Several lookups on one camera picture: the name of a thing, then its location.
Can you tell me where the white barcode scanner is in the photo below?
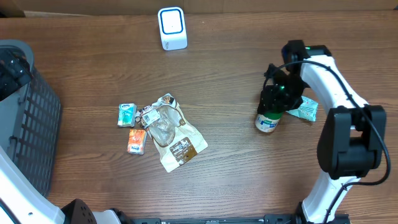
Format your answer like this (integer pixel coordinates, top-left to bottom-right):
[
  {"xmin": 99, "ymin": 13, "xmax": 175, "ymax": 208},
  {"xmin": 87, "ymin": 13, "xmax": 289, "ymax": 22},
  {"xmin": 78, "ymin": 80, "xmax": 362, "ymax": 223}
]
[{"xmin": 157, "ymin": 7, "xmax": 188, "ymax": 51}]

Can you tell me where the green lid jar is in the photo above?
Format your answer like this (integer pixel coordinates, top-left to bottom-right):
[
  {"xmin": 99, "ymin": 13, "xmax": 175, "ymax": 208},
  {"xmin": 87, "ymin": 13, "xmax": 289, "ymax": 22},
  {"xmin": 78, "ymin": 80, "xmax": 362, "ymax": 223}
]
[{"xmin": 254, "ymin": 112, "xmax": 283, "ymax": 133}]

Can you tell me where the teal packet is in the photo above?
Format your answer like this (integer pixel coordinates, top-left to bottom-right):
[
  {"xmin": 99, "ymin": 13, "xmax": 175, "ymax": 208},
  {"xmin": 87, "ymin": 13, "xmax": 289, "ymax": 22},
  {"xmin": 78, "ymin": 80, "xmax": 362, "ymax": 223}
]
[{"xmin": 287, "ymin": 96, "xmax": 318, "ymax": 122}]

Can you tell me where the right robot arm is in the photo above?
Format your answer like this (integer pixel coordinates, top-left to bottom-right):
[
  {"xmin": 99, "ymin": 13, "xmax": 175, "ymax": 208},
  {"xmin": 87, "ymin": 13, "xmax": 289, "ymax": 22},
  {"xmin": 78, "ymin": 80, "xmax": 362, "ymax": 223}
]
[{"xmin": 254, "ymin": 40, "xmax": 389, "ymax": 223}]

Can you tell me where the orange tissue pack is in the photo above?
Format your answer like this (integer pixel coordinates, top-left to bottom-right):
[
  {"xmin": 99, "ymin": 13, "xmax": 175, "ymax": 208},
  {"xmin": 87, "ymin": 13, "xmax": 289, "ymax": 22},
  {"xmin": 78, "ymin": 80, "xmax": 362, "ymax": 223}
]
[{"xmin": 127, "ymin": 129, "xmax": 147, "ymax": 155}]

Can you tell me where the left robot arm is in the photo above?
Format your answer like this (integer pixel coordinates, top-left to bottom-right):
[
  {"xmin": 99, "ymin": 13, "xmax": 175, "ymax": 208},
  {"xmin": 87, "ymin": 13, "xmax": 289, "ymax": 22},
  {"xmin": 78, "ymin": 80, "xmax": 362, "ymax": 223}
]
[{"xmin": 1, "ymin": 40, "xmax": 132, "ymax": 223}]

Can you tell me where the green Kleenex tissue pack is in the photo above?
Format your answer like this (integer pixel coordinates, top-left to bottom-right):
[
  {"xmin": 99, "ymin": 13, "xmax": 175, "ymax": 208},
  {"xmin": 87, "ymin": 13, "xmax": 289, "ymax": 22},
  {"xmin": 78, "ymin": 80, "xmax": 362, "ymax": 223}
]
[{"xmin": 118, "ymin": 103, "xmax": 137, "ymax": 127}]

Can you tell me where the brown white snack pouch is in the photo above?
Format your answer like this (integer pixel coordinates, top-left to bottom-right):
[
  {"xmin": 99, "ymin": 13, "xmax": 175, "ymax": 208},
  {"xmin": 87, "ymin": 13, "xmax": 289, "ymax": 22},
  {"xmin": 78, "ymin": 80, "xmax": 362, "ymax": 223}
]
[{"xmin": 136, "ymin": 93, "xmax": 208, "ymax": 172}]

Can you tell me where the grey plastic mesh basket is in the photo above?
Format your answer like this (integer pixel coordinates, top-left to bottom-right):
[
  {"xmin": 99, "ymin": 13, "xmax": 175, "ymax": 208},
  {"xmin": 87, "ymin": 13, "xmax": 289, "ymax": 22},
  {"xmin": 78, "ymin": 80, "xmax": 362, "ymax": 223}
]
[{"xmin": 1, "ymin": 39, "xmax": 62, "ymax": 197}]

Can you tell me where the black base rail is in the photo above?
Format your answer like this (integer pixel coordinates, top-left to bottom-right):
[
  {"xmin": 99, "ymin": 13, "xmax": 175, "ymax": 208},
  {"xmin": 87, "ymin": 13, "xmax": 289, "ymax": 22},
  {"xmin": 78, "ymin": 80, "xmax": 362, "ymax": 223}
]
[{"xmin": 130, "ymin": 213, "xmax": 351, "ymax": 224}]

